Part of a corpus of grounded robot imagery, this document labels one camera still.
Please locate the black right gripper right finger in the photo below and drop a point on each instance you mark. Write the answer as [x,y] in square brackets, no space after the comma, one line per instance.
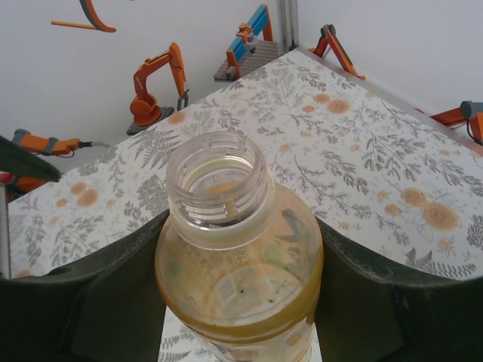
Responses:
[407,320]

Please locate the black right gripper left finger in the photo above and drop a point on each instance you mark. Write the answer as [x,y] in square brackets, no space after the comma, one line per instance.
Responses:
[75,313]

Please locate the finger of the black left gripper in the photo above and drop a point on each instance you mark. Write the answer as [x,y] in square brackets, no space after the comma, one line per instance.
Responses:
[26,160]

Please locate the yellow label plastic bottle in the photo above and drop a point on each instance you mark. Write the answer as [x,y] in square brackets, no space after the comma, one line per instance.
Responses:
[234,283]

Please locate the orange curved claw sticker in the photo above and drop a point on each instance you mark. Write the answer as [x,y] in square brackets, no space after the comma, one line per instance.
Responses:
[93,19]

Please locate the blue orange gantry sticker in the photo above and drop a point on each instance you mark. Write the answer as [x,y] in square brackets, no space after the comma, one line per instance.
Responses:
[245,60]

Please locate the aluminium frame post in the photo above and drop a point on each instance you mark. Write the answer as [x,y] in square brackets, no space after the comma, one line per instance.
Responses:
[290,22]

